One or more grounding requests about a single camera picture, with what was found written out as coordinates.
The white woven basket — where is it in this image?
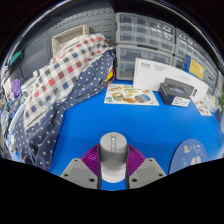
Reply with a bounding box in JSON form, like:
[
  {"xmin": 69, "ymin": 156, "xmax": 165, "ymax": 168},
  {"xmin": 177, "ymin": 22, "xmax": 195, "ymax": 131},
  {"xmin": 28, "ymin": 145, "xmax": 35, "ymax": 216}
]
[{"xmin": 51, "ymin": 24, "xmax": 91, "ymax": 55}]

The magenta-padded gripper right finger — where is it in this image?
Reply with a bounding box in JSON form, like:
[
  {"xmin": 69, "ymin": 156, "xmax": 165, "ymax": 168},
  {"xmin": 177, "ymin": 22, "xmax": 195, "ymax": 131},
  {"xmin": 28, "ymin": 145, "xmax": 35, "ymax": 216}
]
[{"xmin": 125, "ymin": 143, "xmax": 167, "ymax": 190}]

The small black box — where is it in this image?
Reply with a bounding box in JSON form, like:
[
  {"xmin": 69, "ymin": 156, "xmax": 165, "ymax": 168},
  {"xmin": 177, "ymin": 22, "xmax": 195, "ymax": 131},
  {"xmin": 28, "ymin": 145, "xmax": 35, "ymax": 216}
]
[{"xmin": 157, "ymin": 77, "xmax": 196, "ymax": 109}]

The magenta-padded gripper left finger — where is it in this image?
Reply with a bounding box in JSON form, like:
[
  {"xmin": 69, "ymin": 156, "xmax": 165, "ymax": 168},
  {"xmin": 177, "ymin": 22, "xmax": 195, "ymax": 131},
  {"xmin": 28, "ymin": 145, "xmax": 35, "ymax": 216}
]
[{"xmin": 59, "ymin": 143, "xmax": 102, "ymax": 191}]

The colourful sticker sheet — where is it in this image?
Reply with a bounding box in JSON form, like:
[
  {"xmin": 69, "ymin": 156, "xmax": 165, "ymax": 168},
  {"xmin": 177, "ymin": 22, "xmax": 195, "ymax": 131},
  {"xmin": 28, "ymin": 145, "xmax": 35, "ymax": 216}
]
[
  {"xmin": 192, "ymin": 99, "xmax": 214, "ymax": 117},
  {"xmin": 103, "ymin": 83, "xmax": 161, "ymax": 107}
]

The round blue printed mouse pad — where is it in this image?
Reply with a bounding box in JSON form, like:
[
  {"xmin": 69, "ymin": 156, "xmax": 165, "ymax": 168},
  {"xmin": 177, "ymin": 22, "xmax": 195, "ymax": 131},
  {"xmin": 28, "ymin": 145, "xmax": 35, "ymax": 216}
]
[{"xmin": 168, "ymin": 138, "xmax": 208, "ymax": 175}]

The purple bag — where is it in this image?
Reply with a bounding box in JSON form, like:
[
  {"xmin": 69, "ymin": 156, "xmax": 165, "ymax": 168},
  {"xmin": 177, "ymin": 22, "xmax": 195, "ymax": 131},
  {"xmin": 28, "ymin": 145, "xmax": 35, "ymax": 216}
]
[{"xmin": 10, "ymin": 78, "xmax": 24, "ymax": 100}]

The teal wall holder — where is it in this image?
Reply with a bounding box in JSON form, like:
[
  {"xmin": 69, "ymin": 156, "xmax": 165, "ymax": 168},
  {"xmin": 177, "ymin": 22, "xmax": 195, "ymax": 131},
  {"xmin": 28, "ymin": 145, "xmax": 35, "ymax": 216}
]
[{"xmin": 8, "ymin": 50, "xmax": 22, "ymax": 67}]

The red blue checkered cloth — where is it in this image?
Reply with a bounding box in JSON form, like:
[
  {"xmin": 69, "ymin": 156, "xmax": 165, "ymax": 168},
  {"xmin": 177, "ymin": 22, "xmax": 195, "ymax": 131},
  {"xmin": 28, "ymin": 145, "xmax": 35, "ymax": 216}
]
[{"xmin": 23, "ymin": 33, "xmax": 115, "ymax": 130}]

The long white keyboard box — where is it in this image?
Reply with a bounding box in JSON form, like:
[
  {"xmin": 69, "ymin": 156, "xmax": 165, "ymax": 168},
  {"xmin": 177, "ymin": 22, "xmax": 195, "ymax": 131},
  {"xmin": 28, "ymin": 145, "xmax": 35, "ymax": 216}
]
[{"xmin": 132, "ymin": 57, "xmax": 210, "ymax": 103}]

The yellow and blue box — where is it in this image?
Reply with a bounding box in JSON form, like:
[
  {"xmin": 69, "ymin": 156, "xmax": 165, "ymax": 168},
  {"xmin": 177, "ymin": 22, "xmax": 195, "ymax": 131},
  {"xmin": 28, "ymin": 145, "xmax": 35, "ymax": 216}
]
[{"xmin": 182, "ymin": 53, "xmax": 206, "ymax": 81}]

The navy polka dot cloth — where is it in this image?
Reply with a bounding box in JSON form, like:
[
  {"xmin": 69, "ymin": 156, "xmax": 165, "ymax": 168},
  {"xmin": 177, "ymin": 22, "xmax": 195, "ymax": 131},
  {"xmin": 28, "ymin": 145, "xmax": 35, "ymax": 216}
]
[{"xmin": 13, "ymin": 49, "xmax": 117, "ymax": 171}]

